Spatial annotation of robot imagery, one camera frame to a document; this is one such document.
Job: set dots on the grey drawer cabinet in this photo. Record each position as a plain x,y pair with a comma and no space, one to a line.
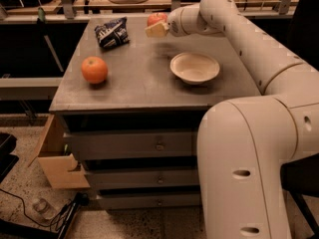
135,133

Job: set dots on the cardboard box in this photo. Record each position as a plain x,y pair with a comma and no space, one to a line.
60,167

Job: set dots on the white paper bowl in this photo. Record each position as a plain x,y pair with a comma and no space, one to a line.
194,68

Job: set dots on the blue chip bag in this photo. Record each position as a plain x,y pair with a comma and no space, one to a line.
112,34

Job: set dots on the red apple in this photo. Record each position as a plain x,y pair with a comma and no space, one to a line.
156,17

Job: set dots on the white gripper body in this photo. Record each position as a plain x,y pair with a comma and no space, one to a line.
176,24

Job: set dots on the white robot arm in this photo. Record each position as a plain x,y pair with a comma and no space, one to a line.
251,150

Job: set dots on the orange fruit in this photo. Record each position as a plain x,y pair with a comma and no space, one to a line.
94,70

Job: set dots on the black office chair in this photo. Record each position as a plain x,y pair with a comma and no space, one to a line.
301,177

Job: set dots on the clear plastic water bottle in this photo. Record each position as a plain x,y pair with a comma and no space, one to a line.
44,208

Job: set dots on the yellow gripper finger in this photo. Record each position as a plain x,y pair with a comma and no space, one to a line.
157,30

